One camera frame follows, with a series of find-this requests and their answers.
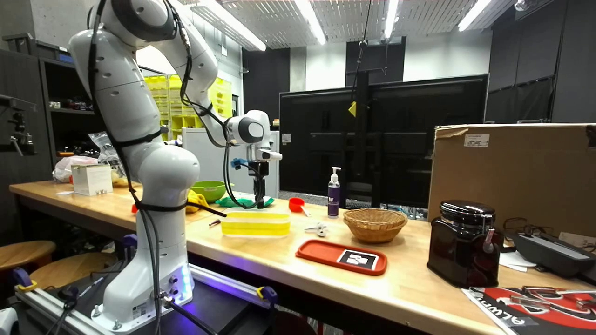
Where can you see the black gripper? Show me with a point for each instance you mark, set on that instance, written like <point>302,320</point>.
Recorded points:
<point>259,167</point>

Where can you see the translucent yellow plastic bowl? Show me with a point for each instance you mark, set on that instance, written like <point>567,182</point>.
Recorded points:
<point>256,223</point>

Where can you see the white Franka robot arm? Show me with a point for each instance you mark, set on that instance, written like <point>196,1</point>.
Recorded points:
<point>142,173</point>

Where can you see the green wipes packet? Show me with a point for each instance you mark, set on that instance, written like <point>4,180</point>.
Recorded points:
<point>245,201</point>

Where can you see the green bowl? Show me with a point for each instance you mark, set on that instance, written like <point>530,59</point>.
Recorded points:
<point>209,189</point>

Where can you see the red measuring cup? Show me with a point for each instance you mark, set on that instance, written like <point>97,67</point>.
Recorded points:
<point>297,204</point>

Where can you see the small white crumpled object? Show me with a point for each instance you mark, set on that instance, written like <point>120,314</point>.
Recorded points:
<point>317,230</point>

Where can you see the purple sanitizer pump bottle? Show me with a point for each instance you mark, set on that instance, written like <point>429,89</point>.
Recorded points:
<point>334,195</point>

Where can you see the red tray black label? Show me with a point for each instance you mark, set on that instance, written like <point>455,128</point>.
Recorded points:
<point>341,256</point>

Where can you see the wicker basket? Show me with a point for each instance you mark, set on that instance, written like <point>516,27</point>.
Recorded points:
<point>375,223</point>

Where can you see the yellow sticky note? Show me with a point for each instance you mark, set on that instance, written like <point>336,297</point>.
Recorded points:
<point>353,109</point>

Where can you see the yellow storage bins rack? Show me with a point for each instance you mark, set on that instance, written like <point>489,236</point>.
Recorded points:
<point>168,102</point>

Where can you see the white carton box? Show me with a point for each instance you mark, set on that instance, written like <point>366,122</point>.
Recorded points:
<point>92,178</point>

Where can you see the white plastic bag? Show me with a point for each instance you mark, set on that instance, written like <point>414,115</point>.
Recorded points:
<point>71,167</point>

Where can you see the round wooden stool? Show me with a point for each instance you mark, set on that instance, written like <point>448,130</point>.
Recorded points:
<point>71,268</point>
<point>25,253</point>

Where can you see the large cardboard box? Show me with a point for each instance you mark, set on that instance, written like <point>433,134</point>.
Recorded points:
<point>515,176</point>

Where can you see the flat black device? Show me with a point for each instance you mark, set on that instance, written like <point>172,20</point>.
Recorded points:
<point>552,253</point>

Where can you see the red black printed poster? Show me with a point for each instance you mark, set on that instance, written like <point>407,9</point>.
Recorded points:
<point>541,309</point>

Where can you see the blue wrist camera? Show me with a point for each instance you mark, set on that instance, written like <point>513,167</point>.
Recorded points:
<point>239,163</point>

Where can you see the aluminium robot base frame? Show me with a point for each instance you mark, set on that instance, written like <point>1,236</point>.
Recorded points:
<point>230,297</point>

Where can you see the dark wall shelf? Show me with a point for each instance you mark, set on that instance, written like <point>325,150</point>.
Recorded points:
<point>62,104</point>

